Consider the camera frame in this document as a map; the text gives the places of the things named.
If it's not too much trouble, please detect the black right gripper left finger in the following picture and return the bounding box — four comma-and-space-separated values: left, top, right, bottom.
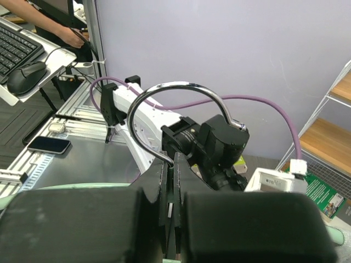
1, 160, 167, 262

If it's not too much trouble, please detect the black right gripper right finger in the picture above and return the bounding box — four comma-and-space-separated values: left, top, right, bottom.
174, 153, 338, 262

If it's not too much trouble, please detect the mint green clothes hanger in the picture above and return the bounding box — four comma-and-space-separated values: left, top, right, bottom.
0, 80, 346, 263

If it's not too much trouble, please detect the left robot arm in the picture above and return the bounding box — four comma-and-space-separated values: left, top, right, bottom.
137, 82, 250, 191

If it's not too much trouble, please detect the person's hand in background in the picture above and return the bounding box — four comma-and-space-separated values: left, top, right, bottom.
55, 26, 84, 48

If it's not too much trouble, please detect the black smartphone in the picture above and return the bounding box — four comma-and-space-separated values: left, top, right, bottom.
27, 136, 71, 155

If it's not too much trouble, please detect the green book on shelf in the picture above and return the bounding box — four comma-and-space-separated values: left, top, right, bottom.
285, 165, 347, 219

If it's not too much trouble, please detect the black computer mouse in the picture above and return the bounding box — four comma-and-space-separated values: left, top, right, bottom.
7, 61, 47, 96

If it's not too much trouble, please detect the silver keyboard tray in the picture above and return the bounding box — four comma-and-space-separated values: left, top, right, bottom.
1, 18, 76, 106

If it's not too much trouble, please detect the black keyboard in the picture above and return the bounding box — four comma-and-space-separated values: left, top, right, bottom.
1, 25, 45, 84

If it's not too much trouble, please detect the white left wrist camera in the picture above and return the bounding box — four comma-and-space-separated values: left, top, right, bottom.
244, 159, 308, 194

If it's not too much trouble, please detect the white wire shelf unit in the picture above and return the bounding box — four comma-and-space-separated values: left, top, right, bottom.
275, 59, 351, 209

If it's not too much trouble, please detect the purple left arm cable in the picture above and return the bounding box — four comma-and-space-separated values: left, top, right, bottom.
90, 77, 303, 161

